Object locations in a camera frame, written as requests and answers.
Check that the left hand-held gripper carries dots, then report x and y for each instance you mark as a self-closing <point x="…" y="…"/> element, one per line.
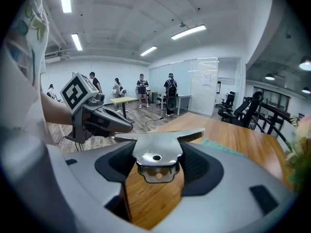
<point x="75" y="93"/>

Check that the person's white flower-print shirt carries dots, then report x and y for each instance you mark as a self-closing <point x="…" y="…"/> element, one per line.
<point x="19" y="81"/>

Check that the white desk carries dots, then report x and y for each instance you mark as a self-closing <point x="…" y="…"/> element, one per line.
<point x="181" y="97"/>

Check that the pink flower bouquet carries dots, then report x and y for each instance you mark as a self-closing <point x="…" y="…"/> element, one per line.
<point x="300" y="154"/>

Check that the teal book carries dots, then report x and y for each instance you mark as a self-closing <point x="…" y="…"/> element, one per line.
<point x="223" y="148"/>

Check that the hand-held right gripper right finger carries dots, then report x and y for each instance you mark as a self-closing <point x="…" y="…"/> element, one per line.
<point x="230" y="198"/>

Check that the white paper sheet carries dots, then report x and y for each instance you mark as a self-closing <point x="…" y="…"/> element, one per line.
<point x="206" y="79"/>

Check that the person's left forearm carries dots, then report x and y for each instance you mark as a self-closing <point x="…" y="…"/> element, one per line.
<point x="56" y="110"/>

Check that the glass partition wall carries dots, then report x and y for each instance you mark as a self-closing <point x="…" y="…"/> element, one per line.
<point x="189" y="84"/>

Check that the round pendant lamp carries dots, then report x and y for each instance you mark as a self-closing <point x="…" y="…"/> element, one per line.
<point x="306" y="90"/>
<point x="305" y="64"/>
<point x="270" y="77"/>

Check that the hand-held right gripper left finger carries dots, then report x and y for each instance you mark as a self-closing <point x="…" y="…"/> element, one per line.
<point x="73" y="190"/>

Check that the black office chair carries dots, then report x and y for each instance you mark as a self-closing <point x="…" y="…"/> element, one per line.
<point x="247" y="110"/>
<point x="229" y="101"/>

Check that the yellow top desk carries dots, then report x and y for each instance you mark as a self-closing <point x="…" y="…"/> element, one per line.
<point x="124" y="99"/>

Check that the black desk pedestal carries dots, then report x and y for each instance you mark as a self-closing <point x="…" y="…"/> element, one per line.
<point x="124" y="110"/>

